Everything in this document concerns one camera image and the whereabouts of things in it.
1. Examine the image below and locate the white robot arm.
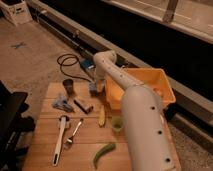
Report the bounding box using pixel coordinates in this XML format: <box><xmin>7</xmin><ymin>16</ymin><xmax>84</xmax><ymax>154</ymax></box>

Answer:
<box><xmin>93</xmin><ymin>50</ymin><xmax>176</xmax><ymax>171</ymax></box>

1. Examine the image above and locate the blue black power box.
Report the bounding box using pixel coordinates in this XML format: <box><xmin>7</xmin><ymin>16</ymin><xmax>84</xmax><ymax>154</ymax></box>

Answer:
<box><xmin>80</xmin><ymin>59</ymin><xmax>95</xmax><ymax>79</ymax></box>

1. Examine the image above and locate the black chair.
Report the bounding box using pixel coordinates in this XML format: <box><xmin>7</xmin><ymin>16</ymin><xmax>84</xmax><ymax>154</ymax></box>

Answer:
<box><xmin>0</xmin><ymin>80</ymin><xmax>35</xmax><ymax>171</ymax></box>

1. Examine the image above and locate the dark metal cup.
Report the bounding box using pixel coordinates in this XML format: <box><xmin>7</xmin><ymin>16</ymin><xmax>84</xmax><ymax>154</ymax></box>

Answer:
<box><xmin>62</xmin><ymin>79</ymin><xmax>74</xmax><ymax>97</ymax></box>

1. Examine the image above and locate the yellow plastic bin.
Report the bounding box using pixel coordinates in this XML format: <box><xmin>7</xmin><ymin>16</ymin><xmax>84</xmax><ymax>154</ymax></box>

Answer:
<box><xmin>105</xmin><ymin>68</ymin><xmax>176</xmax><ymax>110</ymax></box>

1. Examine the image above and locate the orange fruit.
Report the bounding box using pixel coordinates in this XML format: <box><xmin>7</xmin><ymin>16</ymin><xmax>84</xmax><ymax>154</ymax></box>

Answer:
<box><xmin>153</xmin><ymin>88</ymin><xmax>163</xmax><ymax>97</ymax></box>

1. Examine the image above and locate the green plastic cup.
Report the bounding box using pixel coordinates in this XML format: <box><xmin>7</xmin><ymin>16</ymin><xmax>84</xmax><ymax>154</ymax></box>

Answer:
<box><xmin>111</xmin><ymin>116</ymin><xmax>123</xmax><ymax>133</ymax></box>

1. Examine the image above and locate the metal spoon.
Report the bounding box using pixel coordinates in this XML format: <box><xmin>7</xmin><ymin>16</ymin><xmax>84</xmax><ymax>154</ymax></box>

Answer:
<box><xmin>64</xmin><ymin>118</ymin><xmax>84</xmax><ymax>149</ymax></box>

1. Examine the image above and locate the black coiled cable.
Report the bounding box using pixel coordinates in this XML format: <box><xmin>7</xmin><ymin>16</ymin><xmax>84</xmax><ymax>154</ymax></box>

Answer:
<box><xmin>56</xmin><ymin>53</ymin><xmax>92</xmax><ymax>83</ymax></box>

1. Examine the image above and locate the white cardboard box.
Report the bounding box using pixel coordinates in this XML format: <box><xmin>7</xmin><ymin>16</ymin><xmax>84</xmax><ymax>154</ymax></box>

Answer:
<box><xmin>0</xmin><ymin>0</ymin><xmax>32</xmax><ymax>26</ymax></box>

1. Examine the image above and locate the green chili pepper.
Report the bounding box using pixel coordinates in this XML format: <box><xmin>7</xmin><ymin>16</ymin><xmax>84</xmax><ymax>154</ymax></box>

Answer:
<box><xmin>93</xmin><ymin>143</ymin><xmax>116</xmax><ymax>169</ymax></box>

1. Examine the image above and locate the blue sponge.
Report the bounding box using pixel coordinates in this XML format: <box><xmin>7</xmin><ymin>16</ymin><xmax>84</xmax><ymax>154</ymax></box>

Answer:
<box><xmin>89</xmin><ymin>83</ymin><xmax>98</xmax><ymax>95</ymax></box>

